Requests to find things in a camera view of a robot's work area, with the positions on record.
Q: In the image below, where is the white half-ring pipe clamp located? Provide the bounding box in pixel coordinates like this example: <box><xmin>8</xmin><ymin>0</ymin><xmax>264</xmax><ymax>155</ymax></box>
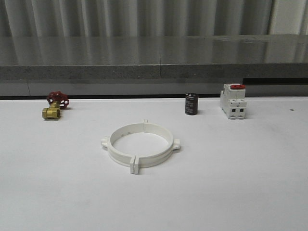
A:
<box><xmin>130</xmin><ymin>121</ymin><xmax>180</xmax><ymax>174</ymax></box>

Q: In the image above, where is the black cylindrical capacitor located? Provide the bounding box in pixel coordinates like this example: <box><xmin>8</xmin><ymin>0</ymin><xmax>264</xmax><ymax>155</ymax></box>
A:
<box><xmin>185</xmin><ymin>93</ymin><xmax>199</xmax><ymax>116</ymax></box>

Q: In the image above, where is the grey stone countertop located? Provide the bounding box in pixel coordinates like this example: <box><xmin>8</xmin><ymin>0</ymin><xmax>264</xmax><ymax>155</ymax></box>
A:
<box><xmin>0</xmin><ymin>35</ymin><xmax>308</xmax><ymax>83</ymax></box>

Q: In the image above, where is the brass valve red handwheel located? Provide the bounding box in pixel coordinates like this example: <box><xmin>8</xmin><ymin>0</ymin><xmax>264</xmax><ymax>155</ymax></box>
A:
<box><xmin>42</xmin><ymin>91</ymin><xmax>69</xmax><ymax>119</ymax></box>

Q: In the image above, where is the grey pleated curtain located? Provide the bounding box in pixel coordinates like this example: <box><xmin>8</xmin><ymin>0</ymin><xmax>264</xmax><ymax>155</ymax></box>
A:
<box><xmin>0</xmin><ymin>0</ymin><xmax>274</xmax><ymax>37</ymax></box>

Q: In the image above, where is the white circuit breaker red switch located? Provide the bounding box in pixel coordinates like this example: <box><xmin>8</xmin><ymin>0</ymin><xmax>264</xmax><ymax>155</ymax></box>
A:
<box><xmin>220</xmin><ymin>83</ymin><xmax>247</xmax><ymax>119</ymax></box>

